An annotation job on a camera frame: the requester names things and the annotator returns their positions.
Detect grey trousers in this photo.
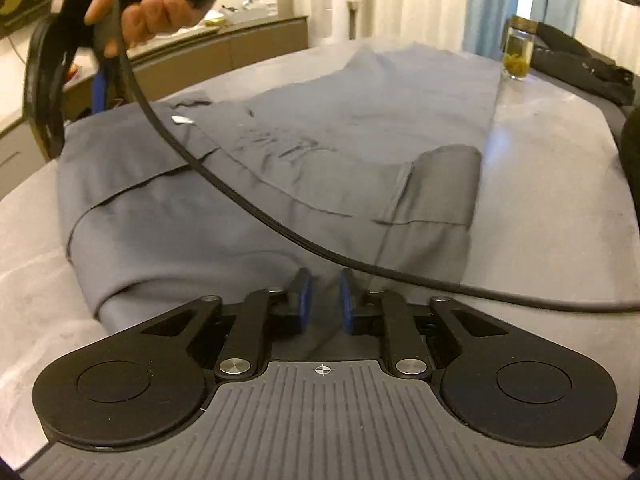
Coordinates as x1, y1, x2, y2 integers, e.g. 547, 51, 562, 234
58, 44, 500, 337

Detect person's right hand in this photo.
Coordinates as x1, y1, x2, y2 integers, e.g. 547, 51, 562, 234
84, 0, 207, 47

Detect long grey TV cabinet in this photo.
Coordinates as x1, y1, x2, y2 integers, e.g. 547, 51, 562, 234
1, 16, 309, 196

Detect gold tissue box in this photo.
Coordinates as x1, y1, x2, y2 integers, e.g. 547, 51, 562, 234
201, 9, 227, 27

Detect white storage box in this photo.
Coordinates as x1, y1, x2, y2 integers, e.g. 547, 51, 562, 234
220, 0, 279, 25

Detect glass tea bottle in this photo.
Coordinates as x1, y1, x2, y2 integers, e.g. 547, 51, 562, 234
502, 14, 537, 79

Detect dark sofa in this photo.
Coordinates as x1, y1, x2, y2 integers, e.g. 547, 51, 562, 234
529, 22, 640, 134

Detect white lace curtain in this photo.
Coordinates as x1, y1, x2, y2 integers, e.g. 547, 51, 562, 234
293, 0, 623, 58

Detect black cable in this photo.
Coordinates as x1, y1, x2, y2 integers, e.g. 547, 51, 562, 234
102, 0, 640, 313

